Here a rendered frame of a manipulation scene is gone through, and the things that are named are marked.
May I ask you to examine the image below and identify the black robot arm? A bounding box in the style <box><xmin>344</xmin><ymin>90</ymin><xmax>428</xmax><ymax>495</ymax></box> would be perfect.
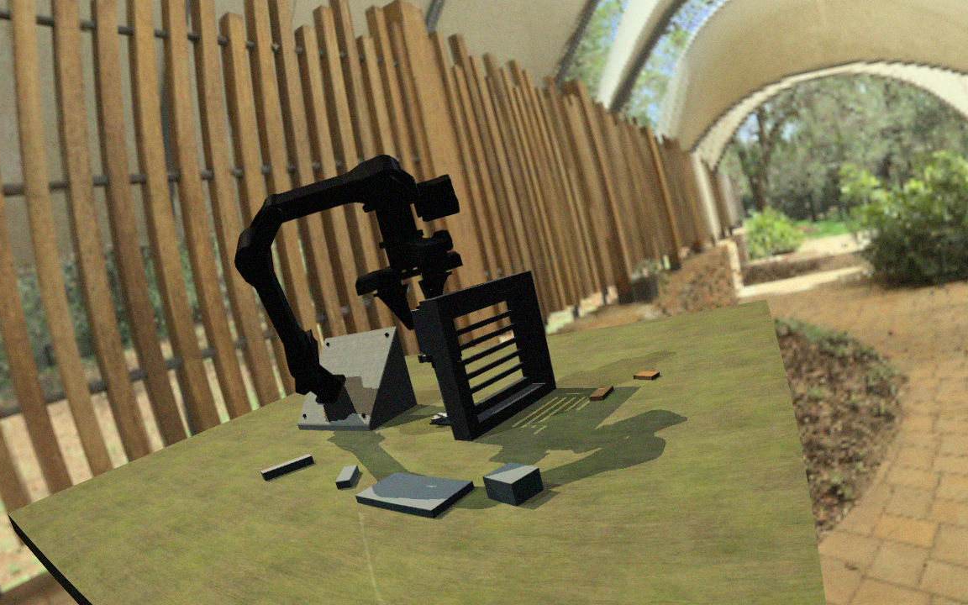
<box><xmin>234</xmin><ymin>155</ymin><xmax>460</xmax><ymax>403</ymax></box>

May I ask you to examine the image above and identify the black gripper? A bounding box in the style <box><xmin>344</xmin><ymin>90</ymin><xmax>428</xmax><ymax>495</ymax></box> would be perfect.
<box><xmin>355</xmin><ymin>224</ymin><xmax>463</xmax><ymax>330</ymax></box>

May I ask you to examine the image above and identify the dark grey rectangular bar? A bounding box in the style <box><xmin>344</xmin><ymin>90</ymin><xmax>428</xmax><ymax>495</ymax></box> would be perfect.
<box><xmin>260</xmin><ymin>454</ymin><xmax>314</xmax><ymax>481</ymax></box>

